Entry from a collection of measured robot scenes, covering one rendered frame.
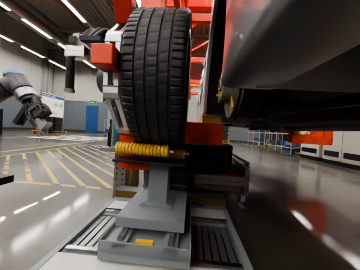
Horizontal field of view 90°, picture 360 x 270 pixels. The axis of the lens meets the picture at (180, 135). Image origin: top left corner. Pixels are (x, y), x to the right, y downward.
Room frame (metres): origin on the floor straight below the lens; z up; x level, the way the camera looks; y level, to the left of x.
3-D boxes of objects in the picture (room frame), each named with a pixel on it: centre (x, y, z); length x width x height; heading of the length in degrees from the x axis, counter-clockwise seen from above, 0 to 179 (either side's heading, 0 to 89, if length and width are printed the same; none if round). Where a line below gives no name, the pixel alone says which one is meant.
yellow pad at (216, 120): (1.41, -0.23, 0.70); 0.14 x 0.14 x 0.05; 86
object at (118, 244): (0.92, 0.09, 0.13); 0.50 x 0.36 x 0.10; 176
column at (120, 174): (1.55, 0.48, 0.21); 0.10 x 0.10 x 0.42; 86
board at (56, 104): (8.42, 6.02, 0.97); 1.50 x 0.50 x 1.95; 178
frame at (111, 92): (0.96, 0.26, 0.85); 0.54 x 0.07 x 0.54; 176
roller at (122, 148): (0.83, 0.17, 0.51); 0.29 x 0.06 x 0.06; 86
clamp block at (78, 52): (0.80, 0.48, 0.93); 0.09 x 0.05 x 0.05; 86
